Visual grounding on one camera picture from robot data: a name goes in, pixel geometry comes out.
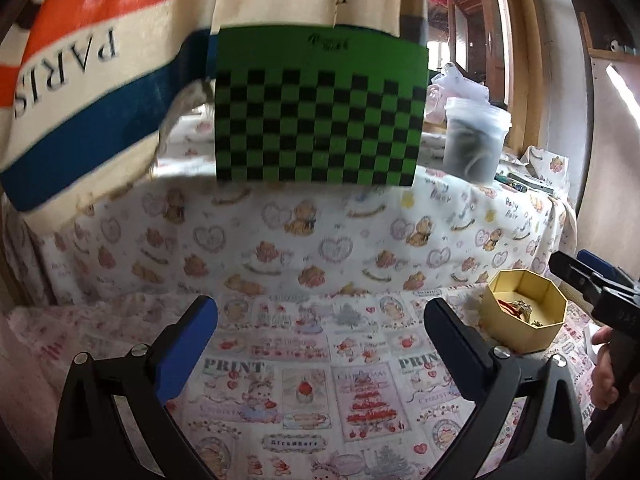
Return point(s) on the bear print cloth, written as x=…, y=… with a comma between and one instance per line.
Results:
x=300, y=240

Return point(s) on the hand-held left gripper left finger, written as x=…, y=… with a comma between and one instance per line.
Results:
x=184, y=357

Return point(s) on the white plastic bag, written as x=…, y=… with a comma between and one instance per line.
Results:
x=460, y=82

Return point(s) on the white paper sheet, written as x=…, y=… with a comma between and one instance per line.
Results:
x=595, y=334

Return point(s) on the gold octagonal box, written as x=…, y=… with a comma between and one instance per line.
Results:
x=525, y=335

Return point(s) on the person's right hand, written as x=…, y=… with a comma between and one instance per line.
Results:
x=604, y=370

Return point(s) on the orange blue striped bag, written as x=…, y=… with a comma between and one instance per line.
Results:
x=100, y=85

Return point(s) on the green lighter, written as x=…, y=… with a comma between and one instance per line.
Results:
x=511, y=180

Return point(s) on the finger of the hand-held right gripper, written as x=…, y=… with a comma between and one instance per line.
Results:
x=595, y=259
x=580, y=275

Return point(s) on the wooden window frame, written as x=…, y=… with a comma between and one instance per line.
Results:
x=525, y=60

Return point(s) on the green checkered box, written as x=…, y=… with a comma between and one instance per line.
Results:
x=320, y=110

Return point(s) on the patchwork print cloth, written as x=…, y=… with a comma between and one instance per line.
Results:
x=320, y=360

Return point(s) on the clear plastic tub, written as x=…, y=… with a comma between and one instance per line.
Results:
x=475, y=140

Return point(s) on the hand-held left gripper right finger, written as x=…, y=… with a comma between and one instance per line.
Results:
x=457, y=347

